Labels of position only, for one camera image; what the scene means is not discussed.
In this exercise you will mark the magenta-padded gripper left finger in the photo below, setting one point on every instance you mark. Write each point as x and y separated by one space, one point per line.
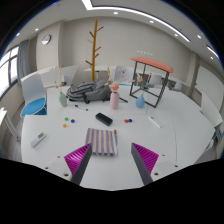
77 159

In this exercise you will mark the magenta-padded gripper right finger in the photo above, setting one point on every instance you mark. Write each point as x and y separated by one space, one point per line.
146 159

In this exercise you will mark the grey striped towel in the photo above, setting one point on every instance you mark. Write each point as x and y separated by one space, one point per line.
101 141

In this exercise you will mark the orange round magnet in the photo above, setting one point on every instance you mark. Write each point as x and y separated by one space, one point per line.
64 125

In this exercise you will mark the white marker pen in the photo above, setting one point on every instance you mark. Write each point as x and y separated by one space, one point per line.
154 122

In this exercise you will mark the green round magnet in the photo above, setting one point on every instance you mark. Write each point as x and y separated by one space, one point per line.
66 118

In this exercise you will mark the white remote control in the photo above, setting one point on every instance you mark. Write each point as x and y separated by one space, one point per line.
37 139

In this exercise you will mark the black rectangular box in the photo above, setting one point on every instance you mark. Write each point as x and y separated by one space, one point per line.
104 119

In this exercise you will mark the black marker pen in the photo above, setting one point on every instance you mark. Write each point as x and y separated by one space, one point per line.
81 107

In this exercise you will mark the blue vase with dried stems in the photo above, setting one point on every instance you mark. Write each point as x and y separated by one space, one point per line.
140 101

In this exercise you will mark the green vase with dried stems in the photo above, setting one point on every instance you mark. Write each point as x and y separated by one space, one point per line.
63 100

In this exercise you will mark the pink vase with flowers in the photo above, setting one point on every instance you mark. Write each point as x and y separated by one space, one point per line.
114 101

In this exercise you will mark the grey backpack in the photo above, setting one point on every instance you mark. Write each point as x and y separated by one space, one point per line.
88 90

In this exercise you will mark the white chair with blue cushion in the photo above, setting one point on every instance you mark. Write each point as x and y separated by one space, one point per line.
33 105

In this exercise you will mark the white side desk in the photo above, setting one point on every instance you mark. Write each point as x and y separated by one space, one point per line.
4 116

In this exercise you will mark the wooden coat rack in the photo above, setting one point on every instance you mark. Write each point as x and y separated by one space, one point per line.
93 53

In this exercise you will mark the window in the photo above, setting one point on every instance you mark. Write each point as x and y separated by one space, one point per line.
7 71

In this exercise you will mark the grey curtain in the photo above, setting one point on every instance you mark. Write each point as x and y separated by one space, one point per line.
23 60

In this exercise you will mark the long ceiling light strip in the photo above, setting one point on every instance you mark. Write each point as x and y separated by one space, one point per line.
140 13

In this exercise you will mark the round ceiling spotlights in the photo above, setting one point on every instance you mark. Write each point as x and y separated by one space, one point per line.
115 13

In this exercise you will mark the black frame table, orange top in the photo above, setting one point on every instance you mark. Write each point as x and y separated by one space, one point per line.
153 63

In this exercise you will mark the round wall clock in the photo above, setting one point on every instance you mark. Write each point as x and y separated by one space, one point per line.
46 39

